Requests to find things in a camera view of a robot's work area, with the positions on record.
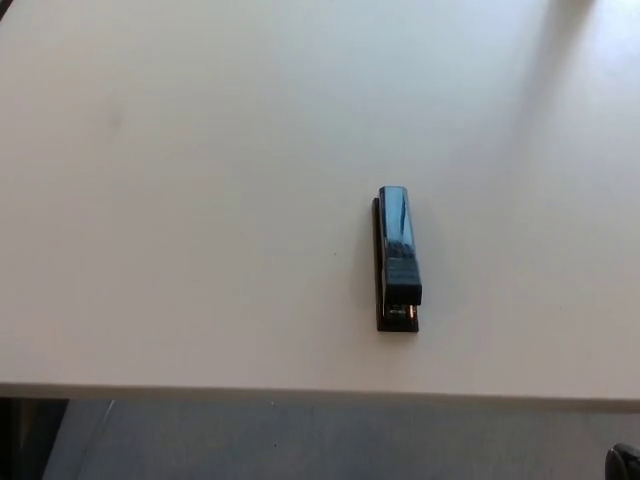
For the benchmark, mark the dark table leg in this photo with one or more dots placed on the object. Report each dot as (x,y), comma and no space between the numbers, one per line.
(30,440)

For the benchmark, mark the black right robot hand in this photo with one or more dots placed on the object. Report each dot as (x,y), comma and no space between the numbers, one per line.
(625,462)

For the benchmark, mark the black desk stapler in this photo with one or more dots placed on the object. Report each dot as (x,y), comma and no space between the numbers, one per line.
(398,240)

